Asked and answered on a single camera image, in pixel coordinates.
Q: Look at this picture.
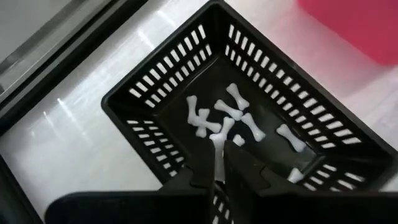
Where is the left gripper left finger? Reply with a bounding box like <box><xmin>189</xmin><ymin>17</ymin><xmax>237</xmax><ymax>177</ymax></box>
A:
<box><xmin>45</xmin><ymin>140</ymin><xmax>216</xmax><ymax>224</ymax></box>

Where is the pink plastic bin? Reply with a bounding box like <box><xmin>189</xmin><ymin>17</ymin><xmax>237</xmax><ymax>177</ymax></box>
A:
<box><xmin>297</xmin><ymin>0</ymin><xmax>398</xmax><ymax>66</ymax></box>

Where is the black slotted basket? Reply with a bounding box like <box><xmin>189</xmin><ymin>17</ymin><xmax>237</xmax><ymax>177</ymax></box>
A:
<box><xmin>101</xmin><ymin>0</ymin><xmax>398</xmax><ymax>224</ymax></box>

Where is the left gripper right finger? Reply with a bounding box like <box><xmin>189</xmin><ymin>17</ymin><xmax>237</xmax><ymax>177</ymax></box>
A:
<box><xmin>223</xmin><ymin>139</ymin><xmax>398</xmax><ymax>224</ymax></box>

